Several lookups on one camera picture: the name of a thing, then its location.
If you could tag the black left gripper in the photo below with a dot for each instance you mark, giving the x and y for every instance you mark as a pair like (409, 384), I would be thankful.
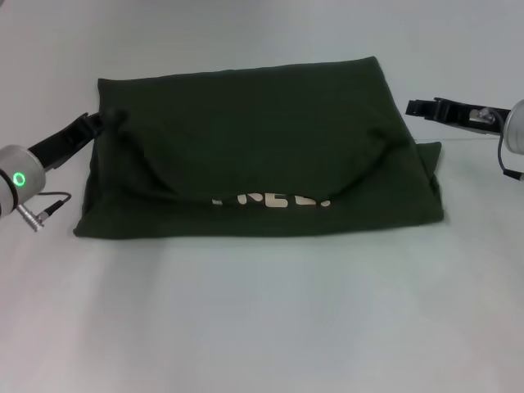
(65, 139)

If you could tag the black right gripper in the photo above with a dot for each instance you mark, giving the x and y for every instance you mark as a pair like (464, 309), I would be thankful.
(458, 116)

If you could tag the dark green shirt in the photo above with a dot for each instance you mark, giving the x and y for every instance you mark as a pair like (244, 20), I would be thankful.
(254, 135)

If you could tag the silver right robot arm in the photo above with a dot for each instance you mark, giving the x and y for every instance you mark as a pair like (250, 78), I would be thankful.
(516, 127)

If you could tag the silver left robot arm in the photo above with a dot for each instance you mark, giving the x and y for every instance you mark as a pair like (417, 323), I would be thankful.
(20, 163)

